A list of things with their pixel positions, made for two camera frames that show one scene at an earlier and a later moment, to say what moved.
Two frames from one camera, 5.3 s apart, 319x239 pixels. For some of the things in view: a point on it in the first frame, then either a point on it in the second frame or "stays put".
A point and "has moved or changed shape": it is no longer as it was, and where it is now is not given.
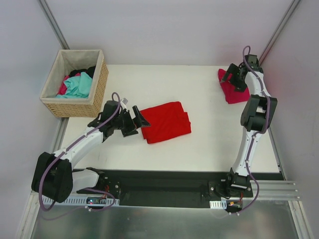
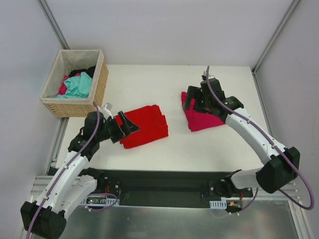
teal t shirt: x=77 y=87 stays put
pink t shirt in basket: x=63 y=88 stays put
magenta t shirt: x=232 y=96 -> x=197 y=120
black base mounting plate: x=174 y=188 stays put
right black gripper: x=236 y=77 -> x=195 y=98
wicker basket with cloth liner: x=75 y=85 stays put
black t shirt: x=90 y=71 stays put
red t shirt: x=167 y=121 has moved or changed shape
